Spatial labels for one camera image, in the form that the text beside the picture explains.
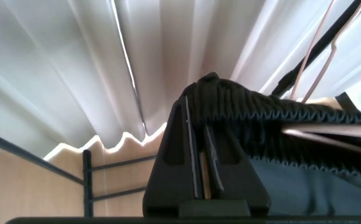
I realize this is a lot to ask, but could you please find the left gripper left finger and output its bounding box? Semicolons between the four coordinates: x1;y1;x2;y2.
142;95;205;218

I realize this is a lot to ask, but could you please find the beige curtain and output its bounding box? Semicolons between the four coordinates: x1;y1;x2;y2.
0;0;361;158

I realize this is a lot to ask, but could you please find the black clothes rack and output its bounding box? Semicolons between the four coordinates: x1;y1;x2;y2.
0;0;361;218

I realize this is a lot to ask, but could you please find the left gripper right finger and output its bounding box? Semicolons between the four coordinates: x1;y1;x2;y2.
203;124;272;218

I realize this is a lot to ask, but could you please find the black garment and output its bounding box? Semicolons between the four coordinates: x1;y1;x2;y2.
180;72;361;218

